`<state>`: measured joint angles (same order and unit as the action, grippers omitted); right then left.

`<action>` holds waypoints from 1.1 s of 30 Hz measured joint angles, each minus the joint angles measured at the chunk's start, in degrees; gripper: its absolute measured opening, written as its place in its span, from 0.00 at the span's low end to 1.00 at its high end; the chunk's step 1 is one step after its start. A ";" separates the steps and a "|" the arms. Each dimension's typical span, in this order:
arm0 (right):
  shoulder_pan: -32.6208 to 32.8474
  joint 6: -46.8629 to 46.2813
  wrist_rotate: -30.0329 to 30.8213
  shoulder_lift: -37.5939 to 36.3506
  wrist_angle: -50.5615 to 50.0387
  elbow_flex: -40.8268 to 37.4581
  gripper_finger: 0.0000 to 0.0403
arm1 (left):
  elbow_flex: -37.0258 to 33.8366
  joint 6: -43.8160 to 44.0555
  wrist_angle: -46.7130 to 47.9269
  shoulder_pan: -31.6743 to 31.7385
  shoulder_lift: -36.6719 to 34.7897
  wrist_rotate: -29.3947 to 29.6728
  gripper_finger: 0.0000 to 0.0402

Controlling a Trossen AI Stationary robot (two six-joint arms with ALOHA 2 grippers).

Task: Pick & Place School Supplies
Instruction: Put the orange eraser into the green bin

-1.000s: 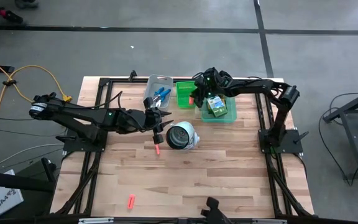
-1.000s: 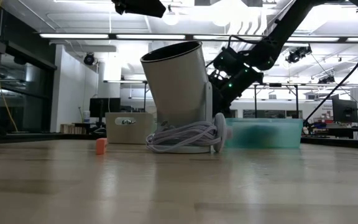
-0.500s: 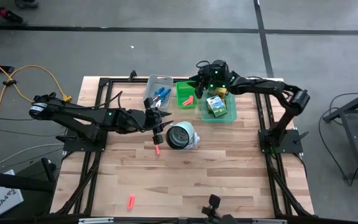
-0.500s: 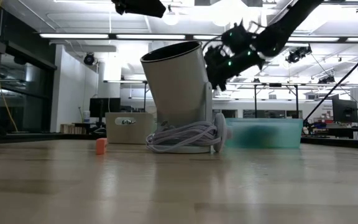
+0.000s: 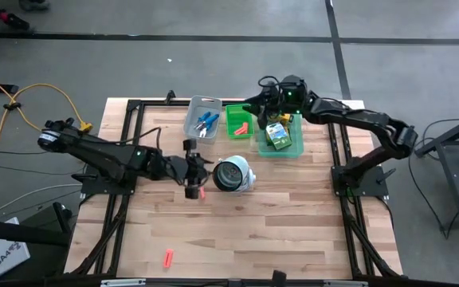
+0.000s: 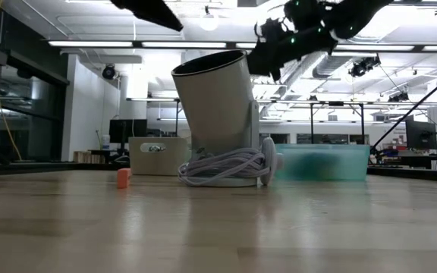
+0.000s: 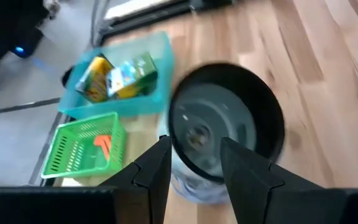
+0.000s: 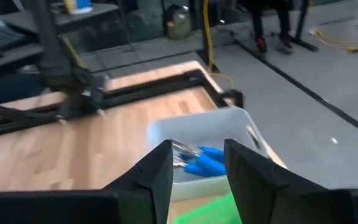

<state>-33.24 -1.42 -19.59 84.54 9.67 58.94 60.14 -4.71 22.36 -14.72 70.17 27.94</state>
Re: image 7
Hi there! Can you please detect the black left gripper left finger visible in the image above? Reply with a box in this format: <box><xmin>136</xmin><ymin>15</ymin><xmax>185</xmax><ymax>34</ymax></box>
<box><xmin>99</xmin><ymin>135</ymin><xmax>173</xmax><ymax>224</ymax></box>

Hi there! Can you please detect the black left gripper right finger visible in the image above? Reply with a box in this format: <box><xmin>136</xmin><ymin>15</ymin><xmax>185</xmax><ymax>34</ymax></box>
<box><xmin>219</xmin><ymin>136</ymin><xmax>347</xmax><ymax>224</ymax></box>

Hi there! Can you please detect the yellow snack packet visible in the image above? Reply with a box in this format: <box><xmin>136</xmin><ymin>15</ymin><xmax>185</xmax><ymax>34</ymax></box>
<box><xmin>106</xmin><ymin>52</ymin><xmax>158</xmax><ymax>99</ymax></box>

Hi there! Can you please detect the yellow green Crayola crayon box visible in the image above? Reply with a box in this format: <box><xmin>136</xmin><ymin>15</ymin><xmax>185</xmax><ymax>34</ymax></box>
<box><xmin>75</xmin><ymin>54</ymin><xmax>115</xmax><ymax>103</ymax></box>

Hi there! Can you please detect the teal translucent plastic bin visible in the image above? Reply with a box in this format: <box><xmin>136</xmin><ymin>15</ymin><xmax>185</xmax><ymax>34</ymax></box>
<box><xmin>57</xmin><ymin>30</ymin><xmax>175</xmax><ymax>121</ymax></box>

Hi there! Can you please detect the green slotted plastic basket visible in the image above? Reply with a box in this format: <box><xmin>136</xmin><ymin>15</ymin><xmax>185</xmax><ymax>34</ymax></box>
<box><xmin>40</xmin><ymin>111</ymin><xmax>127</xmax><ymax>180</ymax></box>

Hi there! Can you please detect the white spotlight lamp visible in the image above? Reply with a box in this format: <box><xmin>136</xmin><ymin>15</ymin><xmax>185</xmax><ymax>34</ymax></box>
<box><xmin>157</xmin><ymin>63</ymin><xmax>285</xmax><ymax>205</ymax></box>

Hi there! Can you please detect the black device with blue light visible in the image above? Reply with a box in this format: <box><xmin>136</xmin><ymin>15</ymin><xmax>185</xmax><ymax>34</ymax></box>
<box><xmin>0</xmin><ymin>0</ymin><xmax>51</xmax><ymax>68</ymax></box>

